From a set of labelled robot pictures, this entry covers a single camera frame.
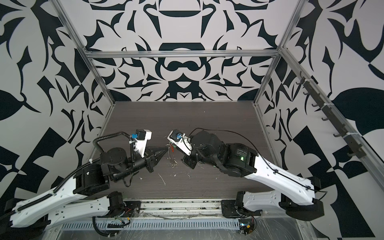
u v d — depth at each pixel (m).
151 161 0.50
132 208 0.73
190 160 0.50
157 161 0.55
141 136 0.50
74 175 0.45
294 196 0.39
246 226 0.71
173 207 0.76
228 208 0.74
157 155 0.58
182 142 0.46
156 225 0.65
